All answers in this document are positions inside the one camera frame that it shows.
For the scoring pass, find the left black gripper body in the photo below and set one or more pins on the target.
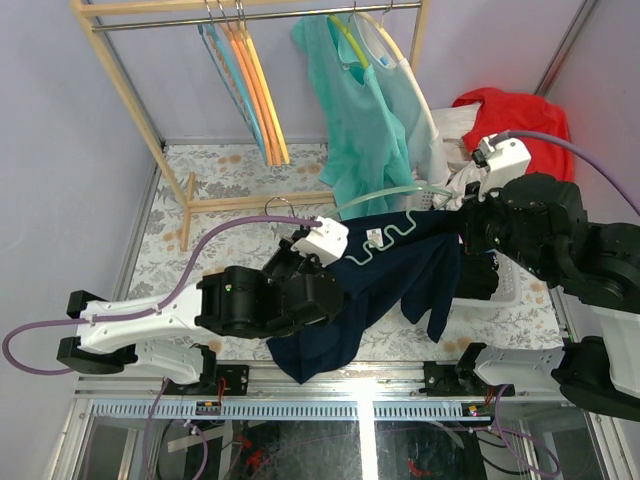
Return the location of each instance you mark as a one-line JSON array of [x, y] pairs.
[[289, 263]]

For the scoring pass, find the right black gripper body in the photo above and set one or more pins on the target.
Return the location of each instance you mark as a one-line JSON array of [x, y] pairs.
[[484, 225]]

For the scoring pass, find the navy blue t shirt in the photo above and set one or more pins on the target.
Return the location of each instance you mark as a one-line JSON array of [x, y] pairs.
[[419, 272]]

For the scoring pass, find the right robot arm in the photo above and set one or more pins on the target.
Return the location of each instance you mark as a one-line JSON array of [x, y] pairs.
[[540, 223]]

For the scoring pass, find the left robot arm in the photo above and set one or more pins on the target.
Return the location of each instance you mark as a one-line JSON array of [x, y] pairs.
[[178, 337]]

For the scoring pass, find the teal t shirt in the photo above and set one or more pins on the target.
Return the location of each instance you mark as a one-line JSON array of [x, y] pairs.
[[367, 149]]

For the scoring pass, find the blue hanger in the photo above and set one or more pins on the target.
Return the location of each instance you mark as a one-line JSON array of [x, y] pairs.
[[233, 81]]

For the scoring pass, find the yellow green hanger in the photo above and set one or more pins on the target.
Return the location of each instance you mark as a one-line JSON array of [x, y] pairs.
[[350, 39]]

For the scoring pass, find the orange hanger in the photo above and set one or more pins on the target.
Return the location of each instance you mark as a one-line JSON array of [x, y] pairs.
[[256, 93]]

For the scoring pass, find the white cloth pile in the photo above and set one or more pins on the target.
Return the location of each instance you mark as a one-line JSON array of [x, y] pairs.
[[453, 124]]

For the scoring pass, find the black clothes in basket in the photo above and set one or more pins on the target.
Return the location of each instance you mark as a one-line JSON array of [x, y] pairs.
[[479, 277]]

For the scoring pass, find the white laundry basket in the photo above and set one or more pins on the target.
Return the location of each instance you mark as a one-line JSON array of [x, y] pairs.
[[508, 293]]

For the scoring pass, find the floral table mat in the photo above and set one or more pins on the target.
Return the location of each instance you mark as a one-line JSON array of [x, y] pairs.
[[231, 171]]

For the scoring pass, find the red cloth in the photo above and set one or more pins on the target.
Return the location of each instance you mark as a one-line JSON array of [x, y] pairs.
[[500, 111]]

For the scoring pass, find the wooden clothes rack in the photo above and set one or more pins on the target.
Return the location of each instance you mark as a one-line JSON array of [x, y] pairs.
[[161, 68]]

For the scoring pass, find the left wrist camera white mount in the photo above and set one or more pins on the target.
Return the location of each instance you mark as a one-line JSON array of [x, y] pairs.
[[327, 241]]

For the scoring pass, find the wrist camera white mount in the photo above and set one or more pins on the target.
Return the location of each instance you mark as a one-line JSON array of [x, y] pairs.
[[327, 241], [502, 158]]

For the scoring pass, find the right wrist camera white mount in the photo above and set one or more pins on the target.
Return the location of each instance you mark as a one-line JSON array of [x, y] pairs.
[[502, 158]]

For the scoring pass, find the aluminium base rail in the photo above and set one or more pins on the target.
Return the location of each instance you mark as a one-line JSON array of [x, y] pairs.
[[382, 391]]

